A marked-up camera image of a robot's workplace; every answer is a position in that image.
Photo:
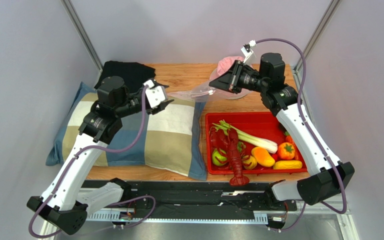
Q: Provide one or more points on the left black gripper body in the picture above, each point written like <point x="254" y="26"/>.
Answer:
<point x="134" y="102"/>

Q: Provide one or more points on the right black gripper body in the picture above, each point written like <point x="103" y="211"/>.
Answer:
<point x="235" y="77"/>

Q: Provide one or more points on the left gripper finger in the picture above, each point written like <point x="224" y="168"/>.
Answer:
<point x="162" y="106"/>
<point x="157" y="84"/>

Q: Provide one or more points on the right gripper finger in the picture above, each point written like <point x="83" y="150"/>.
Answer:
<point x="220" y="90"/>
<point x="227" y="80"/>

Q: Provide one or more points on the clear zip top bag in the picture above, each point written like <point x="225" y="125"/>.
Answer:
<point x="205" y="93"/>

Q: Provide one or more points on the red toy lobster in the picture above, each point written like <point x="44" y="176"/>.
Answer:
<point x="228" y="143"/>

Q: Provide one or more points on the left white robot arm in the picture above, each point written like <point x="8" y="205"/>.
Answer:
<point x="62" y="204"/>

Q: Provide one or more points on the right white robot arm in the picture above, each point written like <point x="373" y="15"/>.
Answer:
<point x="328" y="175"/>

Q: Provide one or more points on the pink bucket hat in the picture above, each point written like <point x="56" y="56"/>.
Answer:
<point x="225" y="64"/>

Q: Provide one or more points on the black folded cloth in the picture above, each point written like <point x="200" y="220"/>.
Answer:
<point x="134" y="74"/>

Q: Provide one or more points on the plaid patchwork pillow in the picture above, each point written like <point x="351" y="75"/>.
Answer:
<point x="169" y="141"/>

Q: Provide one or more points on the red plastic tray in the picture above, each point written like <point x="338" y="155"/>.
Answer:
<point x="259" y="124"/>

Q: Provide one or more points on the green toy grapes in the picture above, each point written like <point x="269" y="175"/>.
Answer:
<point x="241" y="147"/>

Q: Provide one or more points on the green toy apple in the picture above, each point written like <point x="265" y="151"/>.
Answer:
<point x="218" y="158"/>

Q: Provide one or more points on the toy celery stalk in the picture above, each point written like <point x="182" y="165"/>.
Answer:
<point x="269" y="145"/>

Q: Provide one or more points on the toy carrot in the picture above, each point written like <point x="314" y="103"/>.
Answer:
<point x="290" y="140"/>

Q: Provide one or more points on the yellow toy lemon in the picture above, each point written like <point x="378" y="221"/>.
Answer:
<point x="249" y="162"/>

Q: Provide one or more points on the orange toy mango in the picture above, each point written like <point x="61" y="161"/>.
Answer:
<point x="263" y="157"/>

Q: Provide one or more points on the orange toy tomato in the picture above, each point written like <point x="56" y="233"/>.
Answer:
<point x="286" y="151"/>

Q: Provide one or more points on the yellow toy banana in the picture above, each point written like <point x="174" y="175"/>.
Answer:
<point x="287" y="165"/>

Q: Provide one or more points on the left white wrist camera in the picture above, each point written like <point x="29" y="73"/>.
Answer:
<point x="156" y="95"/>

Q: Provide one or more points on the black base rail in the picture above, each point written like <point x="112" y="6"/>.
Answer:
<point x="194" y="202"/>

